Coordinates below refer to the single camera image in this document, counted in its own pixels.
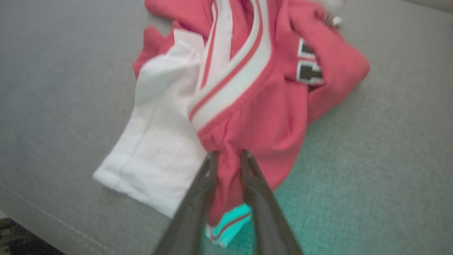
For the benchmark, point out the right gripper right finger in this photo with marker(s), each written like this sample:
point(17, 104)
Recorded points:
point(269, 219)

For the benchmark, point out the red shirt with white sleeves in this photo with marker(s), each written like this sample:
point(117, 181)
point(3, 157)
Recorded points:
point(254, 117)

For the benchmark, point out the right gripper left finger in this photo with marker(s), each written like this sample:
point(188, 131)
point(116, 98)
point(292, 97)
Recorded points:
point(191, 216)

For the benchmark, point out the dark patterned rug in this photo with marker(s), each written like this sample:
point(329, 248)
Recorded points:
point(21, 241)

